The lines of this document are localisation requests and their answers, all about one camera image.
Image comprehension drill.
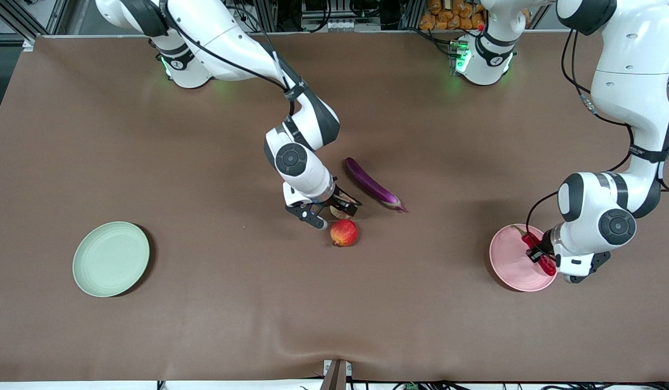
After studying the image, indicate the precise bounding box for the long purple eggplant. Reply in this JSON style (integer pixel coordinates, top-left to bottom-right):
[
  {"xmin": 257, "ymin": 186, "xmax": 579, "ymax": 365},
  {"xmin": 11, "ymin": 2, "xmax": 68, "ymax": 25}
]
[{"xmin": 345, "ymin": 158, "xmax": 409, "ymax": 213}]

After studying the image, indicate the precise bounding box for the orange packaged goods pile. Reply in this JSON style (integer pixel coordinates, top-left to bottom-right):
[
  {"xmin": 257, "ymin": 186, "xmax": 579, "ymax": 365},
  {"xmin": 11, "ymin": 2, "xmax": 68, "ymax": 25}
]
[{"xmin": 419, "ymin": 0, "xmax": 485, "ymax": 31}]

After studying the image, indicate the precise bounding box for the aluminium frame post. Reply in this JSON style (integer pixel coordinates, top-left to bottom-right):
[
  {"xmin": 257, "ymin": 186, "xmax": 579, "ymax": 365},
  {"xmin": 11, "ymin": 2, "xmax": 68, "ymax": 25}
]
[{"xmin": 0, "ymin": 0, "xmax": 38, "ymax": 52}]

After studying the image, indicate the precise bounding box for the brown table cloth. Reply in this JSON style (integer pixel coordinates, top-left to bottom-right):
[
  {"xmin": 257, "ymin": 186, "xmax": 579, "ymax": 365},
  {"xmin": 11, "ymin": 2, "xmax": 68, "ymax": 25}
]
[{"xmin": 0, "ymin": 32, "xmax": 669, "ymax": 383}]

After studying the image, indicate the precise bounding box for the pale green round plate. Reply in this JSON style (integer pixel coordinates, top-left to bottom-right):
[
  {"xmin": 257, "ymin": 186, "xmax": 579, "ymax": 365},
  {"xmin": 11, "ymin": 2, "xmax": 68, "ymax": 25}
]
[{"xmin": 73, "ymin": 222, "xmax": 151, "ymax": 298}]

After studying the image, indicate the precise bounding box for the red pomegranate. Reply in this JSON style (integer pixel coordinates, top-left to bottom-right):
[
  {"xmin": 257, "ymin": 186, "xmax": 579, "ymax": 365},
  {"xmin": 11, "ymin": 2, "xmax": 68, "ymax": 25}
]
[{"xmin": 330, "ymin": 219, "xmax": 360, "ymax": 248}]

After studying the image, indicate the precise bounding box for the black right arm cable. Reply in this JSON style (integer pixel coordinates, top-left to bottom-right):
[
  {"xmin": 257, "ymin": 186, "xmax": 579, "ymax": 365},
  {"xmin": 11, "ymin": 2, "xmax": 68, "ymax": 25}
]
[{"xmin": 158, "ymin": 0, "xmax": 313, "ymax": 142}]

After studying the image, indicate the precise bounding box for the grey electronics box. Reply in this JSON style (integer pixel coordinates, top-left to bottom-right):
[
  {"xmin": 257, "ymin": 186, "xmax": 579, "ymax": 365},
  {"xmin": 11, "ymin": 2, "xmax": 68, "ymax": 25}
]
[{"xmin": 301, "ymin": 0, "xmax": 367, "ymax": 32}]

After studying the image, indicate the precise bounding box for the red chili pepper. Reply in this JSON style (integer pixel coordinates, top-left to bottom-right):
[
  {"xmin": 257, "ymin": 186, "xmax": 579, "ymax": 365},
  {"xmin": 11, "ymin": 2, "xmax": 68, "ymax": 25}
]
[{"xmin": 512, "ymin": 225, "xmax": 557, "ymax": 277}]

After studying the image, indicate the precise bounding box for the metal table edge clamp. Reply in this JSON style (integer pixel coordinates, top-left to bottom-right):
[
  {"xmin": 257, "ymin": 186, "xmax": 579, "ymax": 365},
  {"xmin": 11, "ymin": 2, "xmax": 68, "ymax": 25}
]
[{"xmin": 319, "ymin": 359, "xmax": 353, "ymax": 390}]

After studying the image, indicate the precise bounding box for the pink round plate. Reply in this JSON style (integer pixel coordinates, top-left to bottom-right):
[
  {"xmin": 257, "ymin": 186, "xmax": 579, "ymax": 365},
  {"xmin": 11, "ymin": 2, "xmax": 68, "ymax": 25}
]
[{"xmin": 489, "ymin": 224, "xmax": 558, "ymax": 293}]

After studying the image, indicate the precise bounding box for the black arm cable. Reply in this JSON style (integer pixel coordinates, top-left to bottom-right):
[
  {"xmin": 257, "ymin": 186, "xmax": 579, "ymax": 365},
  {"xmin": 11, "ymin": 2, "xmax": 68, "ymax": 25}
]
[
  {"xmin": 525, "ymin": 27, "xmax": 669, "ymax": 255},
  {"xmin": 158, "ymin": 0, "xmax": 313, "ymax": 142}
]

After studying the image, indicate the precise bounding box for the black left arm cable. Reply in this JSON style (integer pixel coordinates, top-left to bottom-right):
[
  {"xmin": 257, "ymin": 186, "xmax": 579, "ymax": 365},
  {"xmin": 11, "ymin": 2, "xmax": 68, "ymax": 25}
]
[{"xmin": 525, "ymin": 27, "xmax": 669, "ymax": 255}]

